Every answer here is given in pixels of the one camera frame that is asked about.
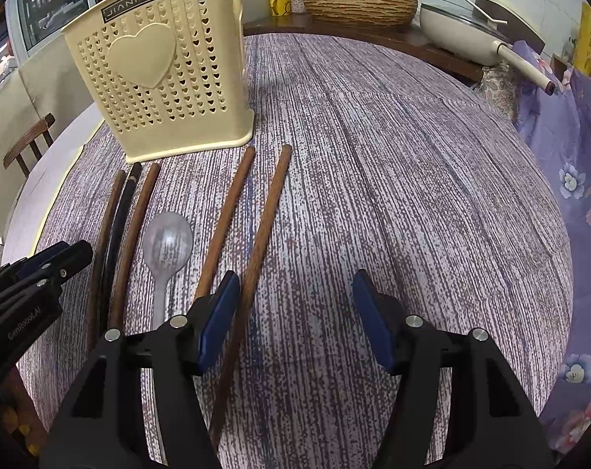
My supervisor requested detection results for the yellow roll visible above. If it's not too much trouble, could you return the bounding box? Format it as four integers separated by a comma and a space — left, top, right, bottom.
573, 2, 591, 77

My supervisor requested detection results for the white ladle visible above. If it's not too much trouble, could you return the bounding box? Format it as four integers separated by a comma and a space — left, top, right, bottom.
460, 0, 509, 25

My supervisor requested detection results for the purple striped tablecloth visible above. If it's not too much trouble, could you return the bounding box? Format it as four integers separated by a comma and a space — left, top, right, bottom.
19, 32, 575, 469

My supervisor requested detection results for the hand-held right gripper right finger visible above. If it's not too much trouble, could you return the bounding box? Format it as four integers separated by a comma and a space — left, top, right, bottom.
351, 269, 555, 469

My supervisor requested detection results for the wooden chair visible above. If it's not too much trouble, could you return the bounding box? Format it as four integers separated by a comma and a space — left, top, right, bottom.
1, 113, 56, 177

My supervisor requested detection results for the sliding glass window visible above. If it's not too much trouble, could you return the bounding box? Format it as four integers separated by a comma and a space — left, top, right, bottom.
9, 0, 90, 54

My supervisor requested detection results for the cream plastic utensil holder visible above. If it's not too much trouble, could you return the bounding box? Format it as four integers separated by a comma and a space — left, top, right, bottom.
62, 0, 256, 165

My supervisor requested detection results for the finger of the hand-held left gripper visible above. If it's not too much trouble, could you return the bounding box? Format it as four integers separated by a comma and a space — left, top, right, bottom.
12, 240, 94, 304
0, 242, 70, 294

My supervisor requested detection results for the wicker basket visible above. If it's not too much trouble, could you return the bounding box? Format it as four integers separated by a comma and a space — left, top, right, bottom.
300, 0, 419, 29

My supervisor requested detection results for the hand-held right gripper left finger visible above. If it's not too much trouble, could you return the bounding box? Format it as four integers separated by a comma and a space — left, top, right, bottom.
40, 270, 241, 469

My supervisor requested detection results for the purple floral cloth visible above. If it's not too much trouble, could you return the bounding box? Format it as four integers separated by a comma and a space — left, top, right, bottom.
512, 39, 591, 456

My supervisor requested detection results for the paisley patterned cloth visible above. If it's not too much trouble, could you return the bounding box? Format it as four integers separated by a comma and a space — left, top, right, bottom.
475, 61, 522, 119

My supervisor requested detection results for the silver spoon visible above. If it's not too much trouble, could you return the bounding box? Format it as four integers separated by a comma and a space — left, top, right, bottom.
142, 211, 195, 331

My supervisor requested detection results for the cream pan with lid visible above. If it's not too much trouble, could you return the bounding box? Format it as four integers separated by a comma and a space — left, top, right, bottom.
419, 2, 557, 95

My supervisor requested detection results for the brown wooden chopstick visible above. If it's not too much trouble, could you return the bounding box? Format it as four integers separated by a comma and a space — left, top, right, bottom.
208, 144, 294, 451
108, 163, 161, 332
85, 169, 127, 353
192, 146, 256, 304

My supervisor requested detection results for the person's left forearm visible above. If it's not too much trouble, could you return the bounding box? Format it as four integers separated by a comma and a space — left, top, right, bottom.
0, 366, 49, 469

